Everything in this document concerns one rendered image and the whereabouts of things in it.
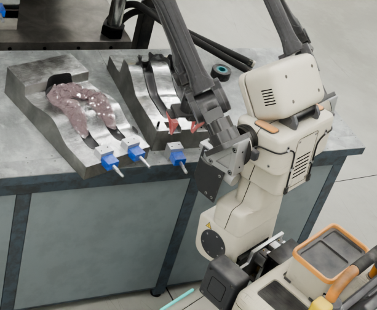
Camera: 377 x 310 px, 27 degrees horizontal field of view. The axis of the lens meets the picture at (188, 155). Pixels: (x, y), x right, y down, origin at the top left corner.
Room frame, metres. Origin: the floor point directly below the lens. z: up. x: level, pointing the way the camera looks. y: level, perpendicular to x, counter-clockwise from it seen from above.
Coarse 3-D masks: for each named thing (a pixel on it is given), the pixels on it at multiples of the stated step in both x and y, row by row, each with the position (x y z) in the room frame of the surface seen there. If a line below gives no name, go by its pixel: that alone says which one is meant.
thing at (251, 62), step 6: (198, 36) 2.85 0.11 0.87; (210, 42) 2.85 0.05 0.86; (216, 42) 2.86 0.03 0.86; (216, 48) 2.84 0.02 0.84; (222, 48) 2.85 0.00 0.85; (228, 54) 2.84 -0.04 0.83; (234, 54) 2.85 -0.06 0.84; (240, 54) 2.86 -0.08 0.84; (240, 60) 2.85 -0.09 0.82; (246, 60) 2.85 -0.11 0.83; (252, 60) 2.86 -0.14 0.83; (252, 66) 2.85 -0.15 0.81
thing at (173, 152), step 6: (168, 144) 2.09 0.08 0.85; (174, 144) 2.10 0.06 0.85; (180, 144) 2.11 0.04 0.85; (168, 150) 2.08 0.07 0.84; (174, 150) 2.08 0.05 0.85; (180, 150) 2.09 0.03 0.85; (168, 156) 2.07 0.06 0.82; (174, 156) 2.05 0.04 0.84; (180, 156) 2.06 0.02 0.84; (174, 162) 2.04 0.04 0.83; (180, 162) 2.04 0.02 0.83
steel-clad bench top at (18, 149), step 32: (0, 64) 2.32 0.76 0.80; (96, 64) 2.52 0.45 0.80; (224, 64) 2.81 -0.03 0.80; (256, 64) 2.89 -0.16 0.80; (0, 96) 2.14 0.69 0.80; (0, 128) 1.97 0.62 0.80; (32, 128) 2.02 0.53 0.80; (0, 160) 1.82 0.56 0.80; (32, 160) 1.87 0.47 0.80; (64, 160) 1.91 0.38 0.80; (160, 160) 2.06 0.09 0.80; (192, 160) 2.12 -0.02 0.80
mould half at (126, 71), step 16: (112, 64) 2.48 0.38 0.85; (128, 64) 2.37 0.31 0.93; (160, 64) 2.44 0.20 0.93; (128, 80) 2.34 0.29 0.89; (144, 80) 2.34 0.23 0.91; (160, 80) 2.38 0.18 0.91; (128, 96) 2.32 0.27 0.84; (144, 96) 2.28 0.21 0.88; (160, 96) 2.31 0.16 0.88; (176, 96) 2.34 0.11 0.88; (144, 112) 2.20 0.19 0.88; (144, 128) 2.17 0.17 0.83; (160, 128) 2.12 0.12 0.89; (160, 144) 2.11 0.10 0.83; (192, 144) 2.18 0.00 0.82
